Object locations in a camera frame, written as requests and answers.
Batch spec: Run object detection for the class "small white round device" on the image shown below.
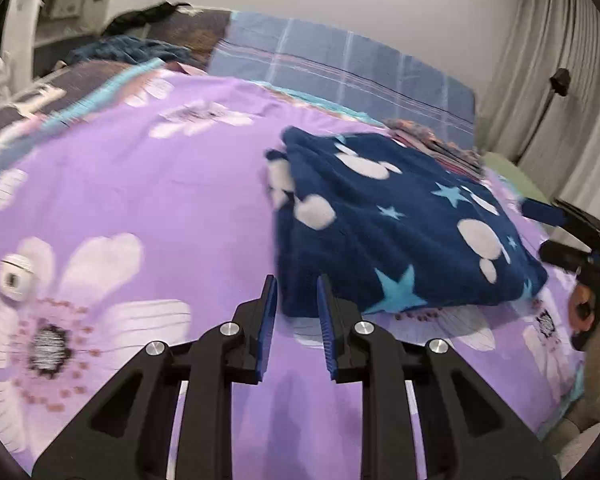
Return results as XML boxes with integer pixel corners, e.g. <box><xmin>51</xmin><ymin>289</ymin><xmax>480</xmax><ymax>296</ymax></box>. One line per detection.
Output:
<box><xmin>0</xmin><ymin>254</ymin><xmax>37</xmax><ymax>302</ymax></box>

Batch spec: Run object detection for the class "dark floral quilt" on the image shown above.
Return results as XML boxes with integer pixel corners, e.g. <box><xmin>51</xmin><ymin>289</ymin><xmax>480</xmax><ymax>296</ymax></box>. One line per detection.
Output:
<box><xmin>0</xmin><ymin>9</ymin><xmax>232</xmax><ymax>128</ymax></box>

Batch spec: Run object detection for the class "green pillow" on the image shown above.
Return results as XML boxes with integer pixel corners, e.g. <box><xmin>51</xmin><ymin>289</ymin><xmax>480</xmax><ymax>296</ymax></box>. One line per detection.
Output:
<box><xmin>482</xmin><ymin>152</ymin><xmax>552</xmax><ymax>207</ymax></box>

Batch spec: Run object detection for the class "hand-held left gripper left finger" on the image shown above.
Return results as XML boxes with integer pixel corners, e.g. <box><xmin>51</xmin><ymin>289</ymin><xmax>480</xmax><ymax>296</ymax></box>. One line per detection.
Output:
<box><xmin>32</xmin><ymin>274</ymin><xmax>279</xmax><ymax>480</ymax></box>

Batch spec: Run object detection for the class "black floor lamp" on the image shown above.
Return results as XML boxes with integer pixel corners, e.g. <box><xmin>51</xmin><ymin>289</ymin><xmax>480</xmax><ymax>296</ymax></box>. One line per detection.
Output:
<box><xmin>536</xmin><ymin>67</ymin><xmax>572</xmax><ymax>161</ymax></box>

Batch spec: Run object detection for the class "navy star print fleece jacket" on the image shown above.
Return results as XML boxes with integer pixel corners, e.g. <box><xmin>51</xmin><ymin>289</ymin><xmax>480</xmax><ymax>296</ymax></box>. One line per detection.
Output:
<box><xmin>265</xmin><ymin>126</ymin><xmax>549</xmax><ymax>318</ymax></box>

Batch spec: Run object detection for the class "teal fuzzy blanket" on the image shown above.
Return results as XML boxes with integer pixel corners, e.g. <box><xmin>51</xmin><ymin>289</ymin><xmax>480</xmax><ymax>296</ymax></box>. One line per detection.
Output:
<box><xmin>67</xmin><ymin>35</ymin><xmax>192</xmax><ymax>67</ymax></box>

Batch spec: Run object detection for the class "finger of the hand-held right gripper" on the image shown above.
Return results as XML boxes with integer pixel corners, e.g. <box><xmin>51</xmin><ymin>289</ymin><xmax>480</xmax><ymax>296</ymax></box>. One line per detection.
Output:
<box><xmin>538</xmin><ymin>239</ymin><xmax>590</xmax><ymax>272</ymax></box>
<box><xmin>522</xmin><ymin>198</ymin><xmax>600</xmax><ymax>257</ymax></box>

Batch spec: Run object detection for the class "black cloth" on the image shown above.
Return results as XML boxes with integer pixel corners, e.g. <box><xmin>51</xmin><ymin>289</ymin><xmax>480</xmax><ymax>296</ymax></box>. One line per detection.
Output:
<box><xmin>105</xmin><ymin>1</ymin><xmax>202</xmax><ymax>29</ymax></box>

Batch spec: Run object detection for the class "white arched frame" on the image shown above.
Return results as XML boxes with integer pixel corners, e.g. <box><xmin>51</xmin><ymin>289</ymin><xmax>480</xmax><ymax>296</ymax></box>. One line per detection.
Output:
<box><xmin>0</xmin><ymin>0</ymin><xmax>57</xmax><ymax>98</ymax></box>

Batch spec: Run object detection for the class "beige pleated curtain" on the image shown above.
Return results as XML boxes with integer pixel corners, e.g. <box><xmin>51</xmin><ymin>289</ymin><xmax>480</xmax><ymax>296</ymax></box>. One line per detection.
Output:
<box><xmin>475</xmin><ymin>0</ymin><xmax>600</xmax><ymax>213</ymax></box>

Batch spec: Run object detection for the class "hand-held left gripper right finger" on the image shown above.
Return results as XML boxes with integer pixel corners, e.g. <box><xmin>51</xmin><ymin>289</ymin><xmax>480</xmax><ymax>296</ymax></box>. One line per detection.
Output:
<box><xmin>316</xmin><ymin>274</ymin><xmax>562</xmax><ymax>480</ymax></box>

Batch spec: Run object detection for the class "blue plaid pillow cover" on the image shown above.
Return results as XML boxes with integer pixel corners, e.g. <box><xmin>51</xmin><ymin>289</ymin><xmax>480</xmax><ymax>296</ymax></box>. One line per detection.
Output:
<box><xmin>207</xmin><ymin>10</ymin><xmax>477</xmax><ymax>148</ymax></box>

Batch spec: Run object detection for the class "person's right hand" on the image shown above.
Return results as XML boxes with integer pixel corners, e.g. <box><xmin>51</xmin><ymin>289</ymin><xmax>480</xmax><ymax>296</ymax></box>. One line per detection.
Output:
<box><xmin>568</xmin><ymin>284</ymin><xmax>595</xmax><ymax>330</ymax></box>

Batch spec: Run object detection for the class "purple floral bedsheet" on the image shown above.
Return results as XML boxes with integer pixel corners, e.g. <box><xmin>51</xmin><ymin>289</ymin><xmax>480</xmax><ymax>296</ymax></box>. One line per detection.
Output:
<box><xmin>0</xmin><ymin>67</ymin><xmax>588</xmax><ymax>480</ymax></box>

